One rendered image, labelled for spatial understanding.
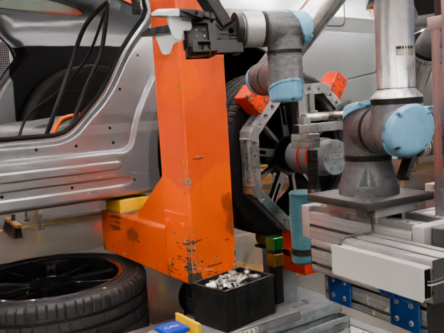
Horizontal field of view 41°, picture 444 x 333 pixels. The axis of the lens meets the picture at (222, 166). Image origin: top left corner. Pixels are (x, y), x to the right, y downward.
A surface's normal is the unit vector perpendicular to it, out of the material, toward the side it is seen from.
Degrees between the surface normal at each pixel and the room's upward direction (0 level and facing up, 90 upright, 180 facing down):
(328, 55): 90
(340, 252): 90
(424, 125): 98
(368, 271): 90
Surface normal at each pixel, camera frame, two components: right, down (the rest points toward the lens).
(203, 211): 0.57, 0.05
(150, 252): -0.82, 0.11
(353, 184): -0.69, -0.18
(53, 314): 0.29, 0.08
